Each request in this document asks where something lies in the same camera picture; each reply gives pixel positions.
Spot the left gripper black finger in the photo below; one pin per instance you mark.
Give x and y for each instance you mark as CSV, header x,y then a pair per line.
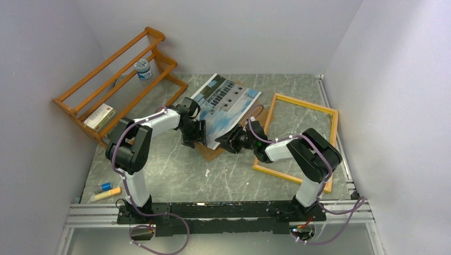
x,y
199,132
189,141

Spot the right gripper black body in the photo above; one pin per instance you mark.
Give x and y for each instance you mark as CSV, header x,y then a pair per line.
x,y
243,142

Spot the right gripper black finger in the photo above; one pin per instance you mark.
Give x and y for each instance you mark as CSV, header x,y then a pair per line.
x,y
234,147
231,139

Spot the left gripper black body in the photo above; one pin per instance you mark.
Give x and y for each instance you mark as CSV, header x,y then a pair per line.
x,y
184,129

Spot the brown cardboard backing board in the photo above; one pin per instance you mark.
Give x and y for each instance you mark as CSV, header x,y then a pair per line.
x,y
260,113

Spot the building and sky photo print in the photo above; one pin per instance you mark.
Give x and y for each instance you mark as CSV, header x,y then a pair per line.
x,y
223,103

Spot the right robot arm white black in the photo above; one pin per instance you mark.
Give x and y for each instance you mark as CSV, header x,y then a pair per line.
x,y
316,157

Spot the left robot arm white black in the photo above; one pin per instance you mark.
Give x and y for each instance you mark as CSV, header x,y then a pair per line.
x,y
130,144

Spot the white blue lidded jar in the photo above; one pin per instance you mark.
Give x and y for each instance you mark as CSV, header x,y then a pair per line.
x,y
143,69

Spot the orange wooden shelf rack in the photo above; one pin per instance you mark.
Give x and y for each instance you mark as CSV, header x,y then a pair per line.
x,y
115,83

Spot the white red cardboard box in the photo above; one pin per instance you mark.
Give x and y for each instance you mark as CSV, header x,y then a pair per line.
x,y
99,117

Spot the yellow glue stick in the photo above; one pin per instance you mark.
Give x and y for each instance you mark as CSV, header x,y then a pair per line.
x,y
105,194

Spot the blue capped small tube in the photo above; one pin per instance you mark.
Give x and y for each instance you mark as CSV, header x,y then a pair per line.
x,y
102,188

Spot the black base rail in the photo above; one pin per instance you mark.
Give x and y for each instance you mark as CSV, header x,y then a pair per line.
x,y
277,217

